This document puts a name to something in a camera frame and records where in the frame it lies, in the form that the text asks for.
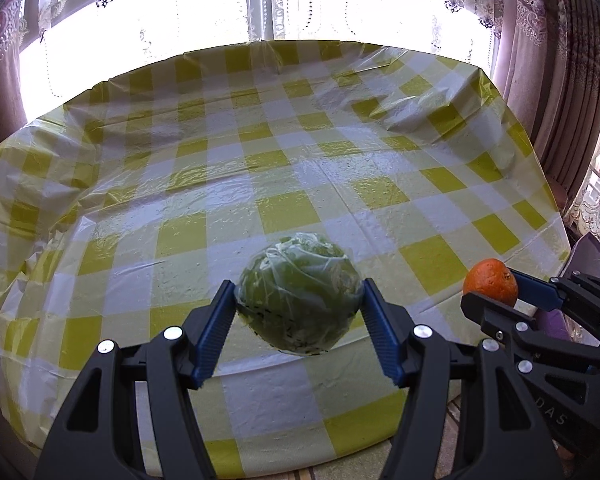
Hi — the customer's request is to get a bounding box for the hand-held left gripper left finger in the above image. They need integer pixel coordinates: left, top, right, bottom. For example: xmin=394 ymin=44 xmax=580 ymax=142
xmin=34 ymin=280 xmax=238 ymax=480

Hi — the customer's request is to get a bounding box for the pink patterned curtain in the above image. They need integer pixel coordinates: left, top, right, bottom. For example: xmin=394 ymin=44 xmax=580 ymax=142
xmin=0 ymin=0 xmax=48 ymax=158
xmin=490 ymin=0 xmax=600 ymax=211

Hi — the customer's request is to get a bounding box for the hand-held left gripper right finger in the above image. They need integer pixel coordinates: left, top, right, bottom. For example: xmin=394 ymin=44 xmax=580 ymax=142
xmin=361 ymin=277 xmax=566 ymax=480

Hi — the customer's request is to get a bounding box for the small tangerine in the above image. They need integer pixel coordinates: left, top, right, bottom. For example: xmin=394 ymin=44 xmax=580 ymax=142
xmin=462 ymin=258 xmax=520 ymax=307

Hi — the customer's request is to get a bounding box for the purple box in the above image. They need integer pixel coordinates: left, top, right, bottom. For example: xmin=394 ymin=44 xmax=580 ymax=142
xmin=532 ymin=232 xmax=600 ymax=343

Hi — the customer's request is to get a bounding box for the yellow checked plastic tablecloth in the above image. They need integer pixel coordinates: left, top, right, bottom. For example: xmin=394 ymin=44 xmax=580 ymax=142
xmin=0 ymin=40 xmax=571 ymax=478

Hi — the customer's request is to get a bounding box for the plastic-wrapped cabbage half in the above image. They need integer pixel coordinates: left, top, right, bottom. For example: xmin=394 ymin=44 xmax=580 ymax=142
xmin=234 ymin=233 xmax=366 ymax=357

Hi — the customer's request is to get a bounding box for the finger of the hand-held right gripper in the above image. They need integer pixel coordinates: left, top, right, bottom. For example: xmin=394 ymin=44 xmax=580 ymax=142
xmin=510 ymin=268 xmax=600 ymax=348
xmin=460 ymin=292 xmax=600 ymax=376

